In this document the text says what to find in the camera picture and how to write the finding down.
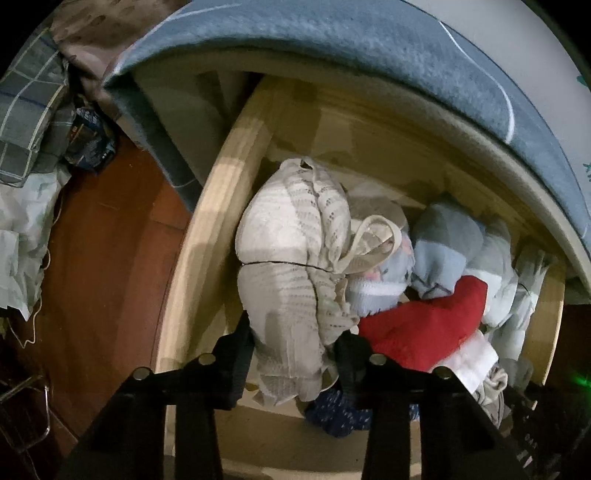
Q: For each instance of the blue plaid bed sheet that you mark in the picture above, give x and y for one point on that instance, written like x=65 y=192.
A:
x=323 y=41

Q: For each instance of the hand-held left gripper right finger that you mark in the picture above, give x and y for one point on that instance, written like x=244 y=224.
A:
x=351 y=378

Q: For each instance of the light blue grey underwear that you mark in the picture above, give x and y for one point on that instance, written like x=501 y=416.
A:
x=443 y=249

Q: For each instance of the dark blue dotted underwear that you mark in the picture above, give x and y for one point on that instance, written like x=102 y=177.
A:
x=337 y=415

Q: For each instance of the wooden drawer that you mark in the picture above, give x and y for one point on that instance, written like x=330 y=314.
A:
x=207 y=230

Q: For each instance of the red underwear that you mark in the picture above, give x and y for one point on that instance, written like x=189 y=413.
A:
x=425 y=327

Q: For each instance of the grey plaid pillow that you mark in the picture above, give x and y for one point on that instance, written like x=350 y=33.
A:
x=27 y=115

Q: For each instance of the white plastic bag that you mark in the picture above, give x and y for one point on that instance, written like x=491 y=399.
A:
x=23 y=230

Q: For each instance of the pastel floral underwear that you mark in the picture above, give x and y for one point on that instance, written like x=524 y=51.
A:
x=392 y=277

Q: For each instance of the dark blue patterned packet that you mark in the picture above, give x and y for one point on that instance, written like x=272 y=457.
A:
x=90 y=138

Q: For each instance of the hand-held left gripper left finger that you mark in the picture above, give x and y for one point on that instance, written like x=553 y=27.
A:
x=238 y=369

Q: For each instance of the beige leaf print quilt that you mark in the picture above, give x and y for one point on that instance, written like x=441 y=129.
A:
x=101 y=27

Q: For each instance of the white knitted underwear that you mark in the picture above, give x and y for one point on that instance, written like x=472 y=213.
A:
x=277 y=258

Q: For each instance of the pale blue underwear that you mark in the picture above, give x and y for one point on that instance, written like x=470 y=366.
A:
x=494 y=277

